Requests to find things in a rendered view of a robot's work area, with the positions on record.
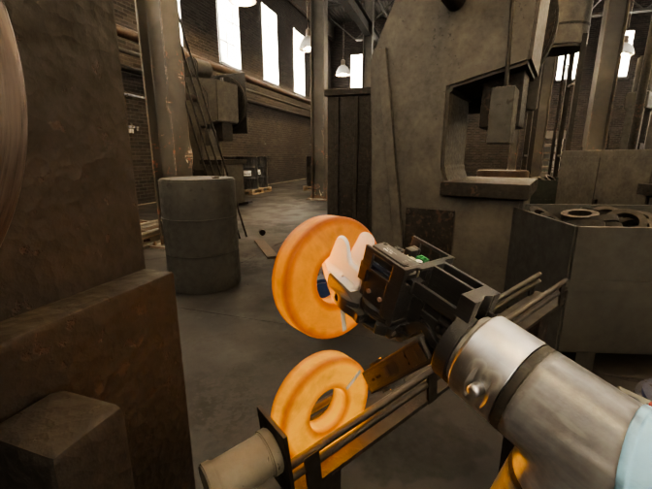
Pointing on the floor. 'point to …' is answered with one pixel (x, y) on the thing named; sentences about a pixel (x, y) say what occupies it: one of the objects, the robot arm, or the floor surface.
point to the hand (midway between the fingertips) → (330, 261)
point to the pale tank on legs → (574, 40)
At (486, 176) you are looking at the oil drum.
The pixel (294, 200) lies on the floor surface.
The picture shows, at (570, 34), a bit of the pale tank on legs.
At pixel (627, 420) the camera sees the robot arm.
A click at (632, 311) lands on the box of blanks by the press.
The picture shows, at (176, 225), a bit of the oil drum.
